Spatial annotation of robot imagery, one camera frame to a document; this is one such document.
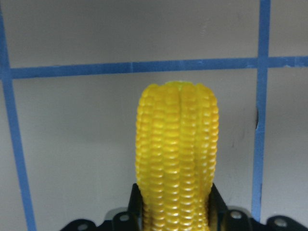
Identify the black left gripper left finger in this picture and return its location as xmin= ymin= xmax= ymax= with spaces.
xmin=128 ymin=183 xmax=143 ymax=231

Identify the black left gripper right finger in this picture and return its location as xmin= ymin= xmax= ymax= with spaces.
xmin=208 ymin=183 xmax=228 ymax=231

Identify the yellow corn cob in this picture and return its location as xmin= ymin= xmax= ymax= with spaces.
xmin=135 ymin=81 xmax=219 ymax=231

